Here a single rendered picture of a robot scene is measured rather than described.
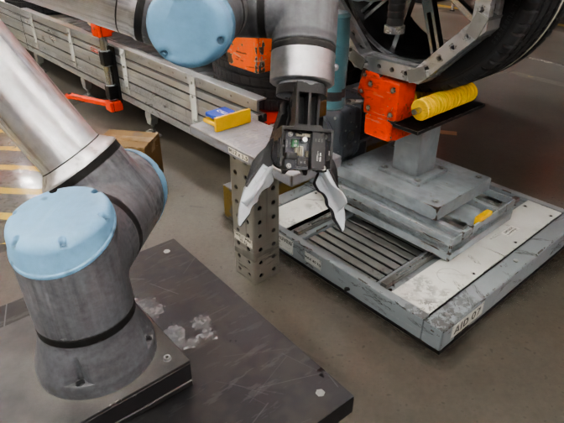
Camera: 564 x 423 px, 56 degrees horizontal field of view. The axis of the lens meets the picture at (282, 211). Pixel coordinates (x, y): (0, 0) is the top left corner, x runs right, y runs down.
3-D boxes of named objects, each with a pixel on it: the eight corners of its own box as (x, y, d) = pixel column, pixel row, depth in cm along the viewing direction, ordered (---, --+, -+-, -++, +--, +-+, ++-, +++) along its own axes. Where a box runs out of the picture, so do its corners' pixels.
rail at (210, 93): (276, 152, 200) (276, 96, 189) (257, 159, 194) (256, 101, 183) (39, 40, 359) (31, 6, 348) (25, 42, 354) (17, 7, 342)
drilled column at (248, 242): (279, 271, 163) (279, 147, 142) (254, 284, 158) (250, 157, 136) (259, 257, 170) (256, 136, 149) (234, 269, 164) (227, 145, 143)
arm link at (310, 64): (266, 59, 77) (329, 65, 79) (263, 92, 77) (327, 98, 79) (277, 41, 68) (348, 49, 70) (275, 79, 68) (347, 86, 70)
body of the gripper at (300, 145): (277, 170, 68) (282, 76, 68) (265, 173, 76) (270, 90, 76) (333, 174, 69) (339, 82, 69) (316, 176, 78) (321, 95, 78)
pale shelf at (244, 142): (342, 166, 132) (342, 155, 130) (291, 187, 122) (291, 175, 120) (237, 120, 159) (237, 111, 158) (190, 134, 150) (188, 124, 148)
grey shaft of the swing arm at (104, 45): (124, 112, 272) (108, 10, 247) (114, 114, 269) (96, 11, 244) (116, 107, 278) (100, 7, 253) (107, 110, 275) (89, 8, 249)
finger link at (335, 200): (351, 233, 72) (315, 176, 71) (338, 230, 78) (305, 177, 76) (369, 221, 72) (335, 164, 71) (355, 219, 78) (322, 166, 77)
